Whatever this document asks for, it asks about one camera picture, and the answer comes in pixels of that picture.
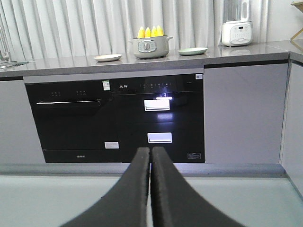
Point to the white ceramic plate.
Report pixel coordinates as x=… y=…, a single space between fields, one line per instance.
x=107 y=57

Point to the black built-in drawer appliance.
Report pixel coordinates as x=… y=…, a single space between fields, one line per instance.
x=165 y=111

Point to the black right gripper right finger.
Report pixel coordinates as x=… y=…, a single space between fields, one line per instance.
x=175 y=203

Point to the black built-in oven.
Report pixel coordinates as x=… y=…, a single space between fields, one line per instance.
x=75 y=121

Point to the white blender with clear jar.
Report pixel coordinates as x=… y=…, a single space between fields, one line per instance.
x=237 y=23

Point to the light green plate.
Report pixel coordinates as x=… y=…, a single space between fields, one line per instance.
x=193 y=51

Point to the white pleated curtain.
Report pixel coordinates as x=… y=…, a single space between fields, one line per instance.
x=36 y=29

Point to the yellow corn cob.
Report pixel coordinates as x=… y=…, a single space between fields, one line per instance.
x=159 y=31
x=141 y=33
x=154 y=31
x=148 y=33

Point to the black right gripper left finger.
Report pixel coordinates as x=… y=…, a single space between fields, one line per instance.
x=125 y=204

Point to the grey-green electric cooking pot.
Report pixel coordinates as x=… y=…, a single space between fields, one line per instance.
x=150 y=47

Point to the wooden dish rack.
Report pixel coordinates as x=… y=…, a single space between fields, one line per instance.
x=298 y=4

